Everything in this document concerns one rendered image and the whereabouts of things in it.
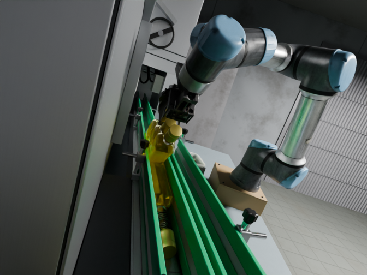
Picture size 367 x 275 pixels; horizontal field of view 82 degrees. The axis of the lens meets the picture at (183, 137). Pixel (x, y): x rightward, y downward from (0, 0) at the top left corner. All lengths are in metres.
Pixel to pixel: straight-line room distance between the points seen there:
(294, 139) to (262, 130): 3.09
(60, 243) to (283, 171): 0.84
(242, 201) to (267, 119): 3.02
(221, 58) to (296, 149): 0.58
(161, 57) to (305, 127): 1.24
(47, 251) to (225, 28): 0.38
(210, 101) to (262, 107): 1.01
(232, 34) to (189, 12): 1.45
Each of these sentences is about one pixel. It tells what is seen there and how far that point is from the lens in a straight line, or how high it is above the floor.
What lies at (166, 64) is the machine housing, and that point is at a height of 1.30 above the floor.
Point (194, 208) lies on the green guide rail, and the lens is 0.48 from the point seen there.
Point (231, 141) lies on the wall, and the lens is 3.87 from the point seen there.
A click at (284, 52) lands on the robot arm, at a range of 0.80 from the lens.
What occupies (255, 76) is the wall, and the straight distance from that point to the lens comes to 3.83.
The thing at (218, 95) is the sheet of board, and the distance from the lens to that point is 3.35.
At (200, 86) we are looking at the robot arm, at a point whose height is 1.21.
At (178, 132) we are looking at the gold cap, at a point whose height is 1.09.
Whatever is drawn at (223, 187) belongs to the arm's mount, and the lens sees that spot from 0.98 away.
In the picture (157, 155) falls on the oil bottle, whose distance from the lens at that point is 0.64.
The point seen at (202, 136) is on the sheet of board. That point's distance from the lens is 3.32.
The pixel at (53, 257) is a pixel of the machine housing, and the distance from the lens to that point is 0.20.
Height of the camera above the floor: 1.20
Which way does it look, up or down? 14 degrees down
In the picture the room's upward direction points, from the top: 19 degrees clockwise
